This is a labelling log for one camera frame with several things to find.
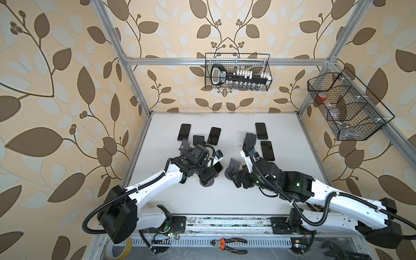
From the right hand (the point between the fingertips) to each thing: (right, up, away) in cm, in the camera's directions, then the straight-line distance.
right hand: (234, 171), depth 68 cm
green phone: (-9, +13, +42) cm, 45 cm away
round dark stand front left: (-12, -9, +12) cm, 20 cm away
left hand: (-10, -1, +13) cm, 16 cm away
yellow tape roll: (-54, -33, -1) cm, 63 cm away
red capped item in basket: (+50, +35, +19) cm, 64 cm away
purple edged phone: (-29, +16, +41) cm, 52 cm away
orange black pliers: (-5, -31, +1) cm, 32 cm away
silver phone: (+26, +4, +35) cm, 44 cm away
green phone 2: (+24, +17, +42) cm, 51 cm away
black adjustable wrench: (+45, -35, -2) cm, 57 cm away
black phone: (-7, -1, +11) cm, 13 cm away
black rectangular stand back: (+13, +10, +28) cm, 33 cm away
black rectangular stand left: (-18, +12, +26) cm, 33 cm away
